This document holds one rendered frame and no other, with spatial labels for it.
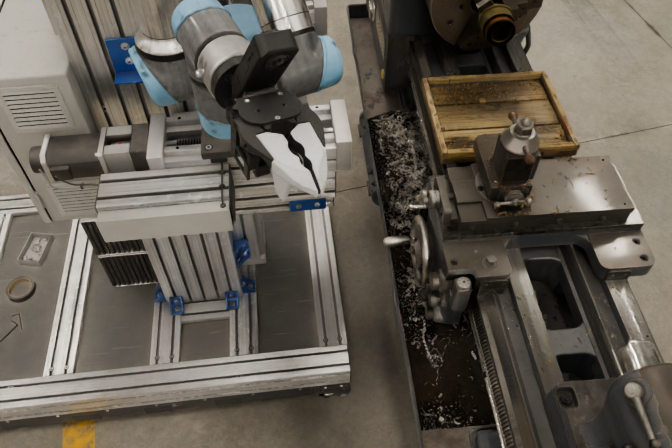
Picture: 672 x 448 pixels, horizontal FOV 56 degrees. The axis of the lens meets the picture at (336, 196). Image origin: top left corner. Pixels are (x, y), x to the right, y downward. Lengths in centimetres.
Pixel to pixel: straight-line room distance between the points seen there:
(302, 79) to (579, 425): 78
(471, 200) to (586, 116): 186
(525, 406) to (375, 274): 123
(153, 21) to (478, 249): 82
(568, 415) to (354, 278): 133
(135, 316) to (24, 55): 102
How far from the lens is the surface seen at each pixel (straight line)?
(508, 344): 137
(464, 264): 140
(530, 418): 132
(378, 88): 234
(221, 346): 209
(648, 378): 111
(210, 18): 82
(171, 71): 113
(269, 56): 65
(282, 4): 92
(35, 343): 227
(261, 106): 69
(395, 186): 195
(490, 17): 172
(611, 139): 317
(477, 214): 142
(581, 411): 127
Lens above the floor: 205
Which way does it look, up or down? 50 degrees down
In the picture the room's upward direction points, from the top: straight up
